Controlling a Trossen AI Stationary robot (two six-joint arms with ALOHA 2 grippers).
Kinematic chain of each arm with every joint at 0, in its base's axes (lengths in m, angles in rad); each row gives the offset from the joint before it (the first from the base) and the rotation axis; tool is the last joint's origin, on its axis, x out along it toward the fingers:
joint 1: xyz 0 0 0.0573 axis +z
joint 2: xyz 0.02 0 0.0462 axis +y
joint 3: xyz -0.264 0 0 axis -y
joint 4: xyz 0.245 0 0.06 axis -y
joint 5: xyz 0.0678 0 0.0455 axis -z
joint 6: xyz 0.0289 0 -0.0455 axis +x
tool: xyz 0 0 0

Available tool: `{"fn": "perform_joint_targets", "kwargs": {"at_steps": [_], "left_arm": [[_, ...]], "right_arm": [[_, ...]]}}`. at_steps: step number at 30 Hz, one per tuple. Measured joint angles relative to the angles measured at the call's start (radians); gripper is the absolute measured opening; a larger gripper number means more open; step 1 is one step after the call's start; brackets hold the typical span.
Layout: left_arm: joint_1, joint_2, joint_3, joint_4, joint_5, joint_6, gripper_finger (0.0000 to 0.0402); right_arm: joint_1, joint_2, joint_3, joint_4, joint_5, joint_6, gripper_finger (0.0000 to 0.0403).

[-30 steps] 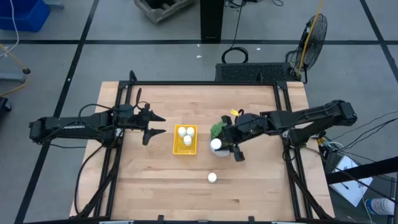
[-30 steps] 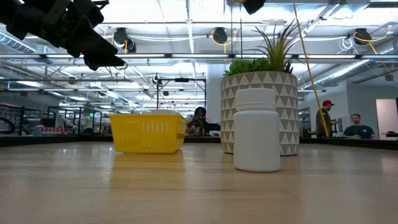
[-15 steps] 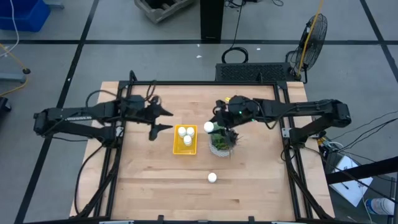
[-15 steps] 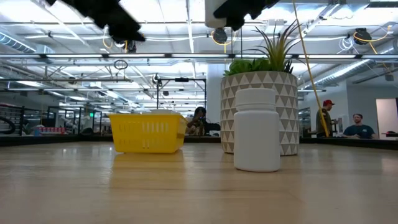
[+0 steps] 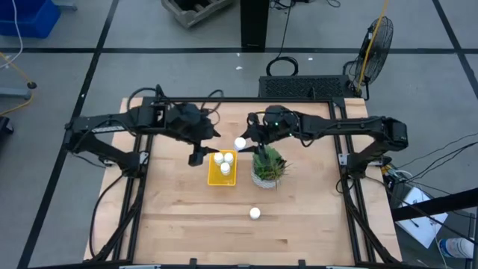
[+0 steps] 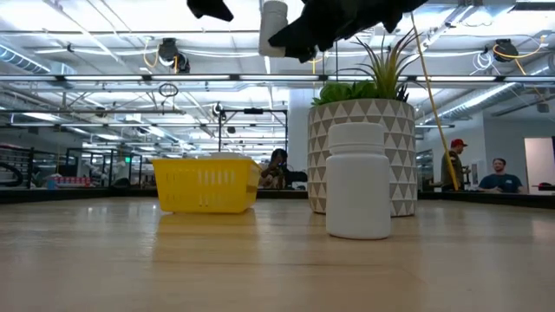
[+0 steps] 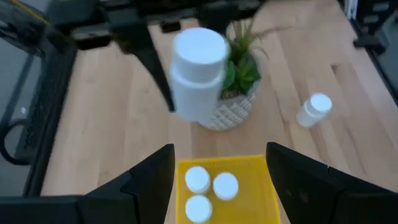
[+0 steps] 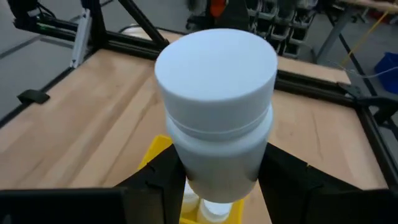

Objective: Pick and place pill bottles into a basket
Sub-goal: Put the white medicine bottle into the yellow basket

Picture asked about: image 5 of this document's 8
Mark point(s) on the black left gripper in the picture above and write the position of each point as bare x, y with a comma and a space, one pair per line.
188, 123

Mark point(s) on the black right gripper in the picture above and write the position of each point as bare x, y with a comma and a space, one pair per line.
278, 125

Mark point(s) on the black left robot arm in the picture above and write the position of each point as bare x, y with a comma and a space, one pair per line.
112, 125

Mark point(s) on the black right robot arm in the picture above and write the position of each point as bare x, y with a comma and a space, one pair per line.
336, 127

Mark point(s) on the yellow plastic basket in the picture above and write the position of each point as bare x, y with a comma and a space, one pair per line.
220, 180

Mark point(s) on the green succulent in white pot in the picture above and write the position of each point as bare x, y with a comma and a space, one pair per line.
270, 170

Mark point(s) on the black computer case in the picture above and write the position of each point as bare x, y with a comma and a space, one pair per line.
298, 86

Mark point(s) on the black square pillar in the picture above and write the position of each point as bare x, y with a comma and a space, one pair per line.
254, 22

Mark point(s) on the grey wooden crate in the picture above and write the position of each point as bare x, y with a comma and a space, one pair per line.
186, 16

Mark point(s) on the black power box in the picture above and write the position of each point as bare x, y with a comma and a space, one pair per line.
392, 185

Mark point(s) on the black floor fan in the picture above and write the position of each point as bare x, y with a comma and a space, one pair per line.
382, 41

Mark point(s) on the black round stand foot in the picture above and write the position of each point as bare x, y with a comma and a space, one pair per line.
32, 85

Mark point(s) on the white cardboard box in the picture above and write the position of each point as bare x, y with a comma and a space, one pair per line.
425, 228

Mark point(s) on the black metal beam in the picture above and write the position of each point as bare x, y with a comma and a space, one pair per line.
440, 204

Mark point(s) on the grey floor stand bar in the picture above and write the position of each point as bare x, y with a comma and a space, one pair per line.
15, 92

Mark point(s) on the black object at floor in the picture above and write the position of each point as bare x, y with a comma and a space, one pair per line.
4, 125

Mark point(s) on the blue plastic bin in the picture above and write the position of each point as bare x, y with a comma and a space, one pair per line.
37, 18

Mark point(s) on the clear plastic bottle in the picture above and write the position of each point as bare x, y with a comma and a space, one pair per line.
457, 247

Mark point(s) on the black aluminium table frame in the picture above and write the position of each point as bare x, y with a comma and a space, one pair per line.
242, 99

